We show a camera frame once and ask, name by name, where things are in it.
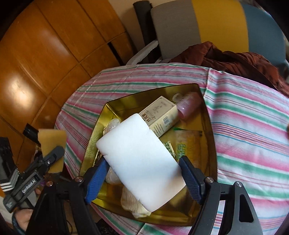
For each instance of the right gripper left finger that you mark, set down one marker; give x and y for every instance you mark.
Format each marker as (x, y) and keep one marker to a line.
(49, 217)

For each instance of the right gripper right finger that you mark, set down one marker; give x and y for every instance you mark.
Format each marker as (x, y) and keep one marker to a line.
(239, 215)

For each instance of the green white snack packet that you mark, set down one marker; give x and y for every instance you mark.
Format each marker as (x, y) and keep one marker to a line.
(187, 143)

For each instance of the beige ointment box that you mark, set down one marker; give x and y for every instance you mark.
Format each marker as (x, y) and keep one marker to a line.
(160, 115)

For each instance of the gold tray box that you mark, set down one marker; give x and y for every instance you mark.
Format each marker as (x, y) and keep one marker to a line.
(181, 210)

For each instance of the white foam block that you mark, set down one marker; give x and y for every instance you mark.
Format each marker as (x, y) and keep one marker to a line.
(142, 162)

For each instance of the striped bed sheet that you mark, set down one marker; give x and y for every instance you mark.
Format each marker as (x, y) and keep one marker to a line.
(249, 122)

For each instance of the dark red blanket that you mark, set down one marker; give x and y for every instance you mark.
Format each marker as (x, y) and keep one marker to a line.
(249, 65)

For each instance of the yellow sponge block small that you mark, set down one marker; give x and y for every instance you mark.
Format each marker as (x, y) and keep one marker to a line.
(49, 139)

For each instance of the wooden wardrobe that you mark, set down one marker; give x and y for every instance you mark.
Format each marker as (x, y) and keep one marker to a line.
(51, 49)

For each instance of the cream sock in tray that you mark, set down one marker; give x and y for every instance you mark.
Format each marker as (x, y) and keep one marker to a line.
(131, 204)

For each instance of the person's left hand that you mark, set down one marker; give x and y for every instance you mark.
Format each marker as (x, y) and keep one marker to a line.
(21, 217)

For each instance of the green essential oil box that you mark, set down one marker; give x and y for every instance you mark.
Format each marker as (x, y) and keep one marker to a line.
(169, 147)

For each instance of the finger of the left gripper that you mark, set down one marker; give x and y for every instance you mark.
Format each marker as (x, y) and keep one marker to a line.
(31, 133)
(42, 164)

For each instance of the grey yellow blue chair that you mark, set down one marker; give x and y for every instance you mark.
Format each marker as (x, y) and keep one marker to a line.
(229, 25)

